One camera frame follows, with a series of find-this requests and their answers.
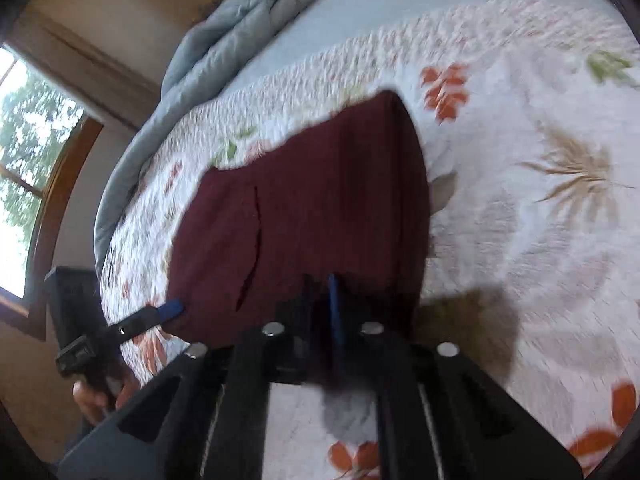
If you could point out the person's left hand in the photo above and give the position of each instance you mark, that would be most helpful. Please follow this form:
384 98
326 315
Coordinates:
87 399

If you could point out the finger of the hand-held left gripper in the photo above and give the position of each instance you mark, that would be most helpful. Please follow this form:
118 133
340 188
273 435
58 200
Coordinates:
170 308

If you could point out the grey-blue comforter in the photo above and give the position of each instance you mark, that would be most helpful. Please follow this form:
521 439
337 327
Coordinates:
220 25

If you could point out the white floral quilt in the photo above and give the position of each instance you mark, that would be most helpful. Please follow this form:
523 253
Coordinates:
525 110

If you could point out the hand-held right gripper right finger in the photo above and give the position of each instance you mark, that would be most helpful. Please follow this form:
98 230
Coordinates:
336 320

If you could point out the wooden framed window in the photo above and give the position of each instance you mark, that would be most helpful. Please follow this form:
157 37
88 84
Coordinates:
30 135

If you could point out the maroon pants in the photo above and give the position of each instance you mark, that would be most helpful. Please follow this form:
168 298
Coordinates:
325 185

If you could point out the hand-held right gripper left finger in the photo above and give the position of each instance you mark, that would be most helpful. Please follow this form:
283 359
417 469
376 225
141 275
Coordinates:
300 320

